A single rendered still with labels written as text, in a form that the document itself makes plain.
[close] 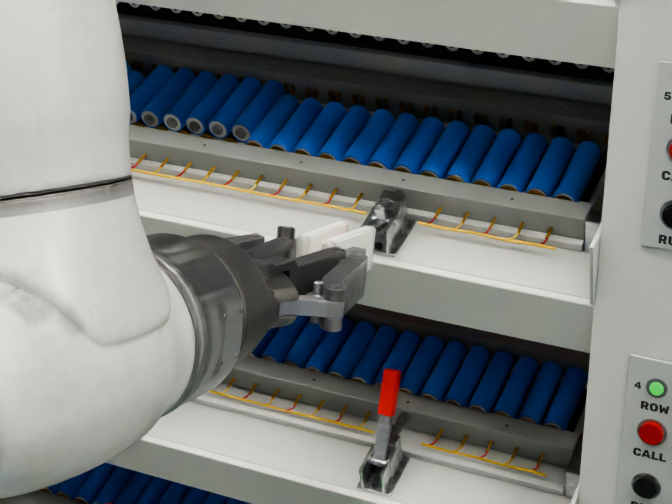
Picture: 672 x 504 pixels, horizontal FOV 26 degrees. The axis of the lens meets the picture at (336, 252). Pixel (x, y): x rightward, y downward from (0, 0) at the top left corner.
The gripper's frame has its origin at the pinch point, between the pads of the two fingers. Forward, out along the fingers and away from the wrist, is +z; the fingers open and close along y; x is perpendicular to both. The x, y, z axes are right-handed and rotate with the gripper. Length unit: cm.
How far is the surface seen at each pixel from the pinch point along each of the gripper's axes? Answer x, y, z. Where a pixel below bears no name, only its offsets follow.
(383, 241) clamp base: -0.5, 0.1, 8.4
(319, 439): -19.0, -6.3, 15.7
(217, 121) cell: 5.0, -17.4, 14.7
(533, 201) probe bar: 3.7, 9.7, 11.3
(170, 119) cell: 4.5, -21.6, 14.7
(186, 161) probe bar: 2.1, -17.8, 11.1
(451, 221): 1.3, 4.1, 10.9
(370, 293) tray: -4.4, -0.5, 8.4
